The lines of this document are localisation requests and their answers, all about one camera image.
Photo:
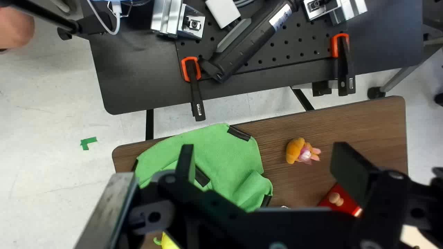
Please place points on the white flat box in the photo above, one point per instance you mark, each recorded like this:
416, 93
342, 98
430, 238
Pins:
221, 11

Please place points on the black extrusion bar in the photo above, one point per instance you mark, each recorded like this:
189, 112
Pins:
249, 43

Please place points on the black tripod leg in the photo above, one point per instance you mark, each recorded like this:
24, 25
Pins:
45, 15

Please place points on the orange pink plush toy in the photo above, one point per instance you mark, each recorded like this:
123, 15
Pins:
294, 150

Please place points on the yellow toy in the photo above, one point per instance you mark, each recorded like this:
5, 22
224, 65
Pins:
166, 242

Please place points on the red wooden peg block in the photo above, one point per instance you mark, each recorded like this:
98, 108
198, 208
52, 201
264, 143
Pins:
351, 208

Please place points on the black perforated mounting board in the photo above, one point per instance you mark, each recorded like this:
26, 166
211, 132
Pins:
299, 43

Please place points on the person hand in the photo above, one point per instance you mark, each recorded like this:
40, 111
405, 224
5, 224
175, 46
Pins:
13, 28

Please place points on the green microfiber cloth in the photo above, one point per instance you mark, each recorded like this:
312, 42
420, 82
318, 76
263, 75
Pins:
216, 156

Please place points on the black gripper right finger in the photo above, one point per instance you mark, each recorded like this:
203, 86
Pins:
353, 173

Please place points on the silver metal bracket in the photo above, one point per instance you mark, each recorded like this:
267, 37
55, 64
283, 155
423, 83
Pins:
177, 21
336, 8

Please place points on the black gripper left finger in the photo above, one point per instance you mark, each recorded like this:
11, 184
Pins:
186, 166

